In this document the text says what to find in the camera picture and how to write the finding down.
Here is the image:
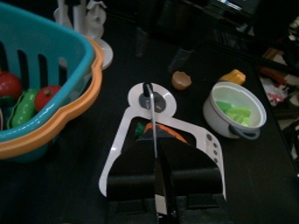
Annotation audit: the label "green toy lettuce pieces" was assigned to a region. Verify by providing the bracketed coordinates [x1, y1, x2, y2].
[215, 100, 254, 127]

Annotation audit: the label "white toy pot grey handle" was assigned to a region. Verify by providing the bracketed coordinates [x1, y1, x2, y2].
[202, 80, 269, 140]

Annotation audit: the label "yellow toy food piece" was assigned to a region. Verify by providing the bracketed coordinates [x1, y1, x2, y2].
[219, 68, 249, 86]

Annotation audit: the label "orange toy carrot piece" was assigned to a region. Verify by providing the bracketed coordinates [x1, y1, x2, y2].
[143, 122, 190, 144]

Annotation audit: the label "red toy apple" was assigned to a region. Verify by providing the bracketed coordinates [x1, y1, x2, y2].
[34, 85, 63, 112]

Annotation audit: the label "brown toy eggshell half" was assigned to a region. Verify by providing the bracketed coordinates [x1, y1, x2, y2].
[171, 70, 193, 91]

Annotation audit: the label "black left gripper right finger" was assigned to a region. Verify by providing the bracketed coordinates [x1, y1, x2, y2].
[158, 137, 229, 224]

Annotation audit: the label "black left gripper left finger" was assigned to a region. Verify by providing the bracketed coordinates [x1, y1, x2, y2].
[105, 136, 161, 224]

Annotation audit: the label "small green toy piece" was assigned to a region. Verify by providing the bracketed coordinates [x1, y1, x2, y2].
[135, 122, 147, 138]

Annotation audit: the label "white utensil stand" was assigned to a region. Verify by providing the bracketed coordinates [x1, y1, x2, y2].
[53, 0, 115, 71]

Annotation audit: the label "white toy cooktop with knob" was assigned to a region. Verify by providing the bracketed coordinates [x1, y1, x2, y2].
[98, 82, 229, 201]

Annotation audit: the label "white toy utensil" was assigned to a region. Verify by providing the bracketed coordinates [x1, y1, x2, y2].
[86, 0, 109, 40]

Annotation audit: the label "red toy tomato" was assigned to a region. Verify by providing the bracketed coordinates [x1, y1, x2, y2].
[0, 70, 25, 101]

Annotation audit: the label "green toy pepper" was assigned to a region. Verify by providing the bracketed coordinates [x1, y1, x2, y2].
[7, 88, 41, 129]

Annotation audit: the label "red and white clutter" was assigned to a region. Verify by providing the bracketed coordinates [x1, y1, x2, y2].
[257, 66, 299, 107]

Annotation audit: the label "dark grey toy cup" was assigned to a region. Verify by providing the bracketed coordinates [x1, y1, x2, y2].
[167, 47, 195, 74]

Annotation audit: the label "teal basket with orange rim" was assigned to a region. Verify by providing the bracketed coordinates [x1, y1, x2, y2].
[0, 2, 106, 163]

